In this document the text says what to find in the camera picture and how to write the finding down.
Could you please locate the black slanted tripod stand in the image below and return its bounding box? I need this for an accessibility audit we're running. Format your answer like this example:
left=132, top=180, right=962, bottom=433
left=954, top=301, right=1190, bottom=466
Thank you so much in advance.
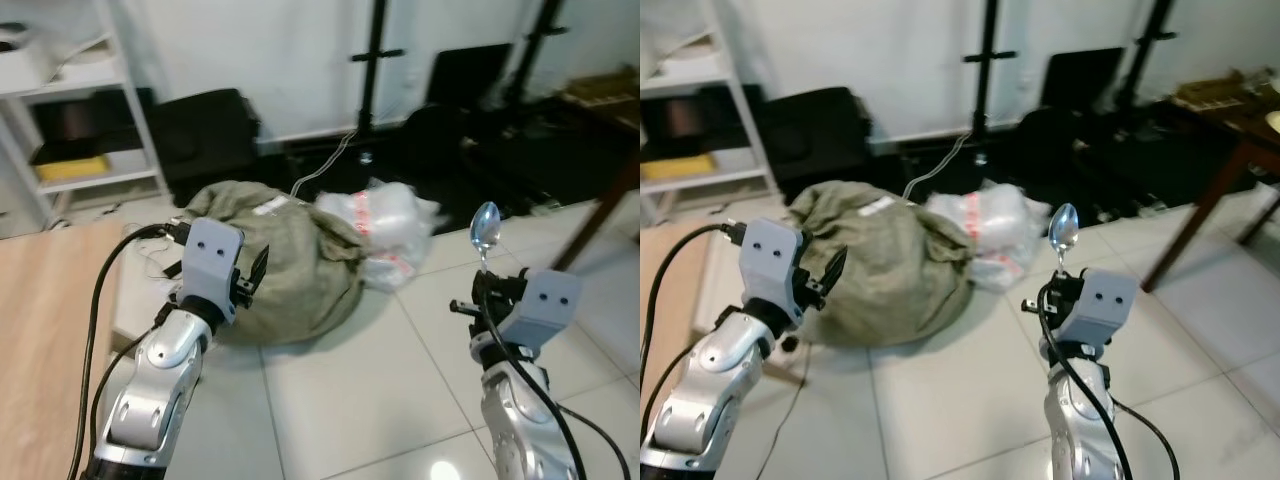
left=498, top=0, right=573, bottom=113
left=1112, top=0, right=1183, bottom=113

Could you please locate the black box on shelf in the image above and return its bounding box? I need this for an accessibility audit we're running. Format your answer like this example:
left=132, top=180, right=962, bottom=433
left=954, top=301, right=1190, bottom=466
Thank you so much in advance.
left=640, top=86, right=743, bottom=158
left=28, top=88, right=157, bottom=167

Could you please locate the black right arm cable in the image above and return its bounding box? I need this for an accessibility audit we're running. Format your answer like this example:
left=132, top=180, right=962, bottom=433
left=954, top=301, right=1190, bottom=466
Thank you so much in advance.
left=470, top=278, right=633, bottom=480
left=1036, top=282, right=1183, bottom=480

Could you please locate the clear white plastic bag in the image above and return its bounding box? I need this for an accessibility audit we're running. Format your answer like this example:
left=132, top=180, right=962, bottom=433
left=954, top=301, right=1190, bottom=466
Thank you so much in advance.
left=316, top=179, right=443, bottom=293
left=924, top=181, right=1053, bottom=293

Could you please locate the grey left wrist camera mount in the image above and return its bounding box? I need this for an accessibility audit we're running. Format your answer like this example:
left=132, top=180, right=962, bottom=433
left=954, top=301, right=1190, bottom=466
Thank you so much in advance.
left=176, top=217, right=247, bottom=327
left=735, top=217, right=812, bottom=332

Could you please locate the black flat panel case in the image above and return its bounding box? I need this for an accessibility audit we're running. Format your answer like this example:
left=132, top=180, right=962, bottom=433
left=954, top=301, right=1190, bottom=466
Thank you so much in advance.
left=424, top=43, right=517, bottom=113
left=1039, top=45, right=1128, bottom=113

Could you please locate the dark brown wooden table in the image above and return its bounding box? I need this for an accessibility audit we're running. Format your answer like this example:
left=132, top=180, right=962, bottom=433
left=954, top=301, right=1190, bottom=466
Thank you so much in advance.
left=552, top=92, right=641, bottom=273
left=1139, top=92, right=1280, bottom=294

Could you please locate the tan woven tray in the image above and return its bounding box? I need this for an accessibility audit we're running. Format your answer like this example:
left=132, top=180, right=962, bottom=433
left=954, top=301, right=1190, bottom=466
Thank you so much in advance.
left=1170, top=68, right=1280, bottom=117
left=562, top=70, right=641, bottom=113

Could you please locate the flat yellow box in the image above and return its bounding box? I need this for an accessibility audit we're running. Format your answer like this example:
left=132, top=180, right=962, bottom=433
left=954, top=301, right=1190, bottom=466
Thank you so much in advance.
left=640, top=152, right=718, bottom=182
left=34, top=154, right=112, bottom=185

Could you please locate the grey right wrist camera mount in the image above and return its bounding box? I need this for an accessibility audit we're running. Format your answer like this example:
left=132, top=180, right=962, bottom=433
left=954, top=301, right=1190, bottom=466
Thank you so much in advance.
left=1064, top=267, right=1142, bottom=350
left=497, top=267, right=584, bottom=350

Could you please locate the thin white floor cable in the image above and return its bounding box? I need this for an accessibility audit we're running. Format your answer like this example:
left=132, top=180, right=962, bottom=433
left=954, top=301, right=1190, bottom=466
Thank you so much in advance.
left=289, top=128, right=359, bottom=202
left=899, top=130, right=973, bottom=203

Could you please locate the white round appliance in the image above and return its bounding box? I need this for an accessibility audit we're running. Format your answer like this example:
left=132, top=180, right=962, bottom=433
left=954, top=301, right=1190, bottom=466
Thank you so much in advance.
left=0, top=22, right=63, bottom=93

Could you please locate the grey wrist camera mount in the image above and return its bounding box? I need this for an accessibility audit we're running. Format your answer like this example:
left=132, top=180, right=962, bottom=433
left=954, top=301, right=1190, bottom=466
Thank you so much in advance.
left=735, top=217, right=812, bottom=332
left=1064, top=267, right=1142, bottom=350
left=497, top=267, right=584, bottom=350
left=176, top=217, right=247, bottom=327

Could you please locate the white metal shelf rack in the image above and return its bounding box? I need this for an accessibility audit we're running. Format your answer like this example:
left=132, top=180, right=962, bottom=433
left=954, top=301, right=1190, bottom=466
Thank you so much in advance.
left=0, top=0, right=172, bottom=233
left=640, top=0, right=783, bottom=227

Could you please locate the black square fabric case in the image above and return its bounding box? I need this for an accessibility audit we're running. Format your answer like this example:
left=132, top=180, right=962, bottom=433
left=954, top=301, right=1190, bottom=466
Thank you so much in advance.
left=148, top=87, right=263, bottom=207
left=752, top=86, right=873, bottom=203

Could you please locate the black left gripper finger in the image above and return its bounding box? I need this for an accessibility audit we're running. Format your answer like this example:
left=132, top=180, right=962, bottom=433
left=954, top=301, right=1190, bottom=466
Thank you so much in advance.
left=246, top=245, right=272, bottom=300
left=817, top=248, right=850, bottom=303

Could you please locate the olive green cloth sack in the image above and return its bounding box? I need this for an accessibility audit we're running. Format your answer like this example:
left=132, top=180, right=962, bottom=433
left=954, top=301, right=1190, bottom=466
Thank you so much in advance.
left=788, top=179, right=979, bottom=349
left=183, top=179, right=373, bottom=348

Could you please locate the shiny metal spoon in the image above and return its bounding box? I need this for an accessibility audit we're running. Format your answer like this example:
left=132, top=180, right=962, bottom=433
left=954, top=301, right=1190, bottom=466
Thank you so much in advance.
left=469, top=201, right=504, bottom=278
left=1047, top=202, right=1082, bottom=279

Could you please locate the black upright stand pole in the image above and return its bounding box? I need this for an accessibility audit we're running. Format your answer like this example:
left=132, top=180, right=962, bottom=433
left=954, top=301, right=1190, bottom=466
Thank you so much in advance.
left=349, top=0, right=407, bottom=139
left=962, top=0, right=1020, bottom=139

